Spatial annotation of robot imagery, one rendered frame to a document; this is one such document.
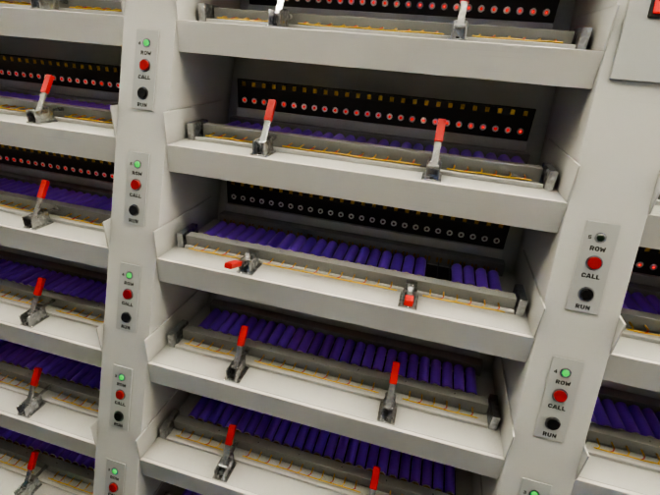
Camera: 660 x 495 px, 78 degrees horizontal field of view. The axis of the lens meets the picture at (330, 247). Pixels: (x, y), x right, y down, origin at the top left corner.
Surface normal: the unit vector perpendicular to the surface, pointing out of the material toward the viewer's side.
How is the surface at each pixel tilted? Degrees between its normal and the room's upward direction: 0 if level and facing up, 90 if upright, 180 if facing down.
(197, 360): 18
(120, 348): 90
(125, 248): 90
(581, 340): 90
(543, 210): 108
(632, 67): 90
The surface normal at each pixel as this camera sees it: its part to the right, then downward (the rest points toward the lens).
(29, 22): -0.26, 0.42
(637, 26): -0.22, 0.12
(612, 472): 0.07, -0.89
